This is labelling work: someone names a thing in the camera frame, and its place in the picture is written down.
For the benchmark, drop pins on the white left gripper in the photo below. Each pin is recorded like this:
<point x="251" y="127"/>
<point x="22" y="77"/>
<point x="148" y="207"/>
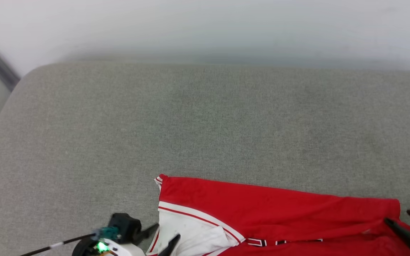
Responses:
<point x="126" y="249"/>

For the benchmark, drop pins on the red white-sleeved shirt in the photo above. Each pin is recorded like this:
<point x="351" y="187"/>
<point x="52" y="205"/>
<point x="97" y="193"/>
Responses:
<point x="279" y="206"/>

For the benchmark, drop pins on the grey fabric sofa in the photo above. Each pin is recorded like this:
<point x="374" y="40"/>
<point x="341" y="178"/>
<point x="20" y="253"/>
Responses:
<point x="190" y="124"/>

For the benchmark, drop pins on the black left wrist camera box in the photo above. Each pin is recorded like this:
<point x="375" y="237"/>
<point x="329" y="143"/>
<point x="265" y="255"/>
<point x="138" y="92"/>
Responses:
<point x="125" y="225"/>

